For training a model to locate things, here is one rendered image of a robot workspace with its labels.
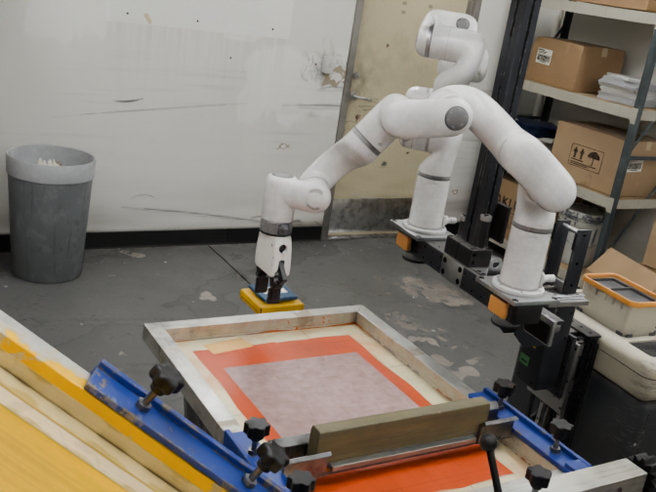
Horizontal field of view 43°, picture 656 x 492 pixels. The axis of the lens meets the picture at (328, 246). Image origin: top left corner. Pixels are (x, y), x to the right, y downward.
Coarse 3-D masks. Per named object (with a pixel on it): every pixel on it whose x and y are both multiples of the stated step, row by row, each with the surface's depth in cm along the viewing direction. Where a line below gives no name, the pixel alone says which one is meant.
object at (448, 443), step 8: (448, 440) 155; (456, 440) 155; (464, 440) 156; (472, 440) 157; (408, 448) 150; (416, 448) 151; (424, 448) 151; (432, 448) 152; (440, 448) 153; (368, 456) 146; (376, 456) 146; (384, 456) 147; (392, 456) 148; (400, 456) 149; (336, 464) 142; (344, 464) 142; (352, 464) 143; (360, 464) 144; (368, 464) 145
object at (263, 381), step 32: (224, 352) 184; (256, 352) 187; (224, 384) 171; (256, 384) 173; (288, 384) 175; (256, 416) 161; (288, 416) 162; (320, 416) 164; (320, 480) 144; (352, 480) 145; (384, 480) 147
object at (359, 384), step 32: (288, 352) 189; (320, 352) 192; (352, 352) 194; (320, 384) 177; (352, 384) 179; (384, 384) 181; (352, 416) 166; (480, 448) 162; (416, 480) 148; (448, 480) 150; (480, 480) 151
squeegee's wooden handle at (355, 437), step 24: (432, 408) 152; (456, 408) 154; (480, 408) 157; (312, 432) 141; (336, 432) 140; (360, 432) 143; (384, 432) 146; (408, 432) 149; (432, 432) 153; (456, 432) 156; (336, 456) 142; (360, 456) 145
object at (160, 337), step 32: (192, 320) 190; (224, 320) 192; (256, 320) 195; (288, 320) 199; (320, 320) 204; (352, 320) 209; (160, 352) 175; (416, 352) 191; (192, 384) 162; (448, 384) 179; (224, 416) 152; (512, 448) 162; (512, 480) 146
